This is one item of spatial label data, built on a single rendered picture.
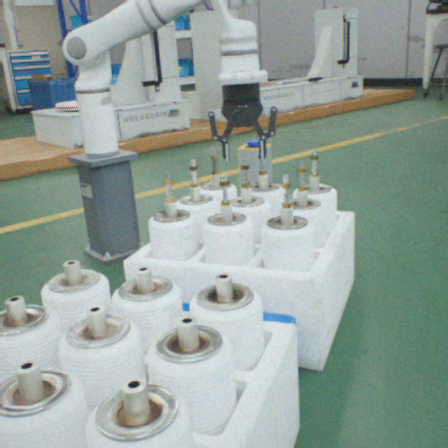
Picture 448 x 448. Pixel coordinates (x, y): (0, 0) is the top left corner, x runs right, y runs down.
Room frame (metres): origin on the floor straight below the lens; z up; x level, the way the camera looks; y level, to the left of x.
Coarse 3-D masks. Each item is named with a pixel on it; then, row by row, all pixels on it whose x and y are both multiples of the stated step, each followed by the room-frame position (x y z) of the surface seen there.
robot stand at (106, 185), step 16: (80, 160) 1.42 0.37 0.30; (96, 160) 1.39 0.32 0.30; (112, 160) 1.41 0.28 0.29; (128, 160) 1.44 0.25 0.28; (80, 176) 1.46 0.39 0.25; (96, 176) 1.40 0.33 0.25; (112, 176) 1.42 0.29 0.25; (128, 176) 1.45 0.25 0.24; (96, 192) 1.40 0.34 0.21; (112, 192) 1.41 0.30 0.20; (128, 192) 1.44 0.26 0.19; (96, 208) 1.40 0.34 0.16; (112, 208) 1.41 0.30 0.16; (128, 208) 1.44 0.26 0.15; (96, 224) 1.41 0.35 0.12; (112, 224) 1.40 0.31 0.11; (128, 224) 1.44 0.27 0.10; (96, 240) 1.42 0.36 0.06; (112, 240) 1.40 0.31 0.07; (128, 240) 1.43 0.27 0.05; (96, 256) 1.42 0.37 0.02; (112, 256) 1.40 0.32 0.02; (128, 256) 1.42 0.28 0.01
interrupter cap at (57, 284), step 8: (80, 272) 0.73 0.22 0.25; (88, 272) 0.73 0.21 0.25; (96, 272) 0.73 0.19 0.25; (56, 280) 0.71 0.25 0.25; (64, 280) 0.72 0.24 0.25; (88, 280) 0.71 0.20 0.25; (96, 280) 0.70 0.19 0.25; (48, 288) 0.69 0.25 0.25; (56, 288) 0.68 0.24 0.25; (64, 288) 0.68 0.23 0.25; (72, 288) 0.68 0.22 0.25; (80, 288) 0.68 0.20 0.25; (88, 288) 0.68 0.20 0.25
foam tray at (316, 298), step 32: (352, 224) 1.13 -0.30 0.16; (256, 256) 0.93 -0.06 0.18; (320, 256) 0.91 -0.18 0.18; (352, 256) 1.14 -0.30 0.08; (192, 288) 0.90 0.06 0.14; (256, 288) 0.85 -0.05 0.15; (288, 288) 0.83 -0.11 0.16; (320, 288) 0.81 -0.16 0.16; (320, 320) 0.81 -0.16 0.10; (320, 352) 0.81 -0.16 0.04
